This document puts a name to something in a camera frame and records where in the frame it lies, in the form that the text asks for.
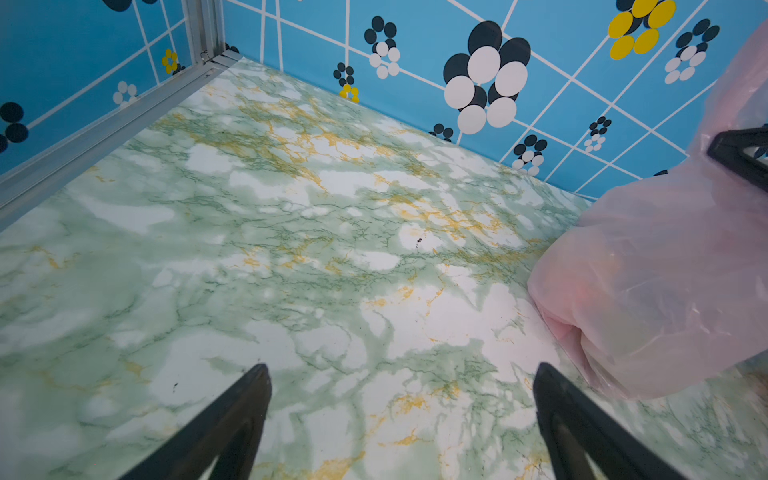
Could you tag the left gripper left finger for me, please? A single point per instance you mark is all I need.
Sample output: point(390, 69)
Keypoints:
point(223, 439)

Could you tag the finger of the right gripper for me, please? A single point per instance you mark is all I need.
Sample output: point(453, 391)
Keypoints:
point(744, 153)

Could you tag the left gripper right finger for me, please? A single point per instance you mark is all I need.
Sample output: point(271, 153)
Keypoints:
point(580, 435)

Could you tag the left floor aluminium rail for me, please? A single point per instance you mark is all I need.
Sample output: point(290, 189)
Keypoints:
point(26, 186)

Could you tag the left aluminium corner post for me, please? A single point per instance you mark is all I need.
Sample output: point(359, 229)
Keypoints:
point(205, 29)

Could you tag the pink translucent plastic bag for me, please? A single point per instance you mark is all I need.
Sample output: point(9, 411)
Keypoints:
point(662, 283)

